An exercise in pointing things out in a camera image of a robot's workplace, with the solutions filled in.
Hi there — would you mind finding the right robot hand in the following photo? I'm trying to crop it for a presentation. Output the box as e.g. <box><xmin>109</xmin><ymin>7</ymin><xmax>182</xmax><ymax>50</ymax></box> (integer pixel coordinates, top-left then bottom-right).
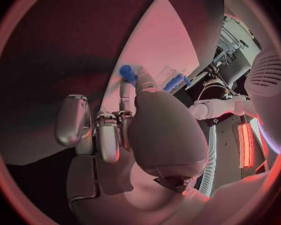
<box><xmin>54</xmin><ymin>72</ymin><xmax>212</xmax><ymax>225</ymax></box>

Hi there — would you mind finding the blue peg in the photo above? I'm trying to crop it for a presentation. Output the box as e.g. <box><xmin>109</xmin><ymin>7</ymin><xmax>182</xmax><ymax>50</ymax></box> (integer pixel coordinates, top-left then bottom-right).
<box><xmin>118</xmin><ymin>64</ymin><xmax>139</xmax><ymax>87</ymax></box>

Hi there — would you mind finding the white task board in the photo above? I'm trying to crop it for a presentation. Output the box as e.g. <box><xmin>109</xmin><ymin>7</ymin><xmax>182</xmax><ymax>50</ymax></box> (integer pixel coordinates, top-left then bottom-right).
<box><xmin>99</xmin><ymin>0</ymin><xmax>201</xmax><ymax>117</ymax></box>

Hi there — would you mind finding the glowing light bar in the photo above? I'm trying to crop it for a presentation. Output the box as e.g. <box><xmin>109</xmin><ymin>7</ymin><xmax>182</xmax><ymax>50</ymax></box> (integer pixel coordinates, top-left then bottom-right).
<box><xmin>238</xmin><ymin>116</ymin><xmax>257</xmax><ymax>170</ymax></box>

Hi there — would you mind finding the workshop machine rack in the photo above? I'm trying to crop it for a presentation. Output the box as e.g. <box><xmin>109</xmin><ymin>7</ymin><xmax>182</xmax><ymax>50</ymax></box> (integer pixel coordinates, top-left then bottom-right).
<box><xmin>209</xmin><ymin>15</ymin><xmax>265</xmax><ymax>99</ymax></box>

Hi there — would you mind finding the white ribbed hose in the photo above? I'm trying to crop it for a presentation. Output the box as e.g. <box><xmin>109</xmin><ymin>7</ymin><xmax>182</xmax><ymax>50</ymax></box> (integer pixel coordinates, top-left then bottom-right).
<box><xmin>199</xmin><ymin>124</ymin><xmax>218</xmax><ymax>198</ymax></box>

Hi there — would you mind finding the white cable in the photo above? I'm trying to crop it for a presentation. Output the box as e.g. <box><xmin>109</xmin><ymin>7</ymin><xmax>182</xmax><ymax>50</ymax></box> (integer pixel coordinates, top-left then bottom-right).
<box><xmin>197</xmin><ymin>81</ymin><xmax>237</xmax><ymax>103</ymax></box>

